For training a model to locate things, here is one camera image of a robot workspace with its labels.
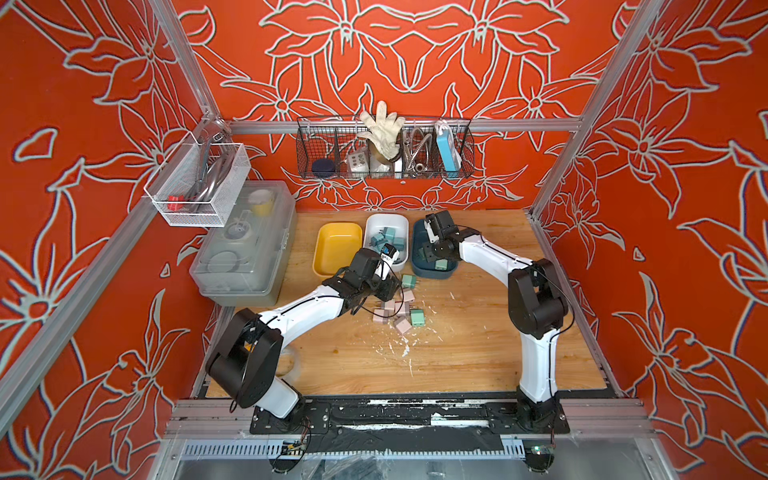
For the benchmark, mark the pink plug centre middle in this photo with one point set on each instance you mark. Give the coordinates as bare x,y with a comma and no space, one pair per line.
402,309

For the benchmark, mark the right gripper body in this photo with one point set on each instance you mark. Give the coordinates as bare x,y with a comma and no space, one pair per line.
434,251

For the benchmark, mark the white storage box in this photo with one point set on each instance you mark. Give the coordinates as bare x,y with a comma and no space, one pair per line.
377,222

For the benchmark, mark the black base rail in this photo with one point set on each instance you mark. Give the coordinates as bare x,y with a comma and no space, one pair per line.
495,412

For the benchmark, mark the white wire basket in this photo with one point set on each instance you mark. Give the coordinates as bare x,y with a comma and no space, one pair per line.
208,174

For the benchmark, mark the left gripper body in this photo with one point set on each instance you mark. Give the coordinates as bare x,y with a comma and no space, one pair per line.
382,290

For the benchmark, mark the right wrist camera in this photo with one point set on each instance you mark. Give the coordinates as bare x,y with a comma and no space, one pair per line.
432,231

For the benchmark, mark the black wire wall basket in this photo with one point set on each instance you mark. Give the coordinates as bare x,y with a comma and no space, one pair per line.
335,147

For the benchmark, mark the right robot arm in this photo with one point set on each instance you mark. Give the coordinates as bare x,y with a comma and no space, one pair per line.
536,306

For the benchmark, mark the pink plug bottom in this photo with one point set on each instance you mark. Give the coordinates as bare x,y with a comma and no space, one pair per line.
402,325

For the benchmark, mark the yellow storage box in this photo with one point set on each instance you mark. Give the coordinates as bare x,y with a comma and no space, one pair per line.
336,245

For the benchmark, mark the green plug top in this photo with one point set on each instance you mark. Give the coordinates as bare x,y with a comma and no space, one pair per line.
408,281

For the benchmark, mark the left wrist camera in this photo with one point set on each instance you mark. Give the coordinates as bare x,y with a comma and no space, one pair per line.
389,254

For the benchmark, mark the dark teal storage box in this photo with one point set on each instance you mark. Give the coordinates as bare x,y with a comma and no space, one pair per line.
421,266

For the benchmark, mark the clear plastic lidded container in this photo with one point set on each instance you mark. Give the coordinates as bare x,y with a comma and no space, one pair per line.
243,263

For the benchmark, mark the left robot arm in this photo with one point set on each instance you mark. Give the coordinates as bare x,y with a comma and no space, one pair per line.
244,360

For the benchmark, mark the white socket cube in basket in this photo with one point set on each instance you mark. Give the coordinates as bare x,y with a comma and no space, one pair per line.
358,163

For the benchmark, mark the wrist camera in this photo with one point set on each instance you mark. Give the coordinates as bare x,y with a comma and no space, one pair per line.
389,254
432,231

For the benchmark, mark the clear tape roll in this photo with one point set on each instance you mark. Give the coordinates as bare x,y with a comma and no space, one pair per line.
289,365

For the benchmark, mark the cream rubber glove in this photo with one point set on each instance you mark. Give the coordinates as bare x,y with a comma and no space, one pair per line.
382,130

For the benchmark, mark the red object in basket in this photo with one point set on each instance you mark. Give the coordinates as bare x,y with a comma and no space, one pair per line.
175,203

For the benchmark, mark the light blue box in basket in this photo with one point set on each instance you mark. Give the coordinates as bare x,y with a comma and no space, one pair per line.
449,155

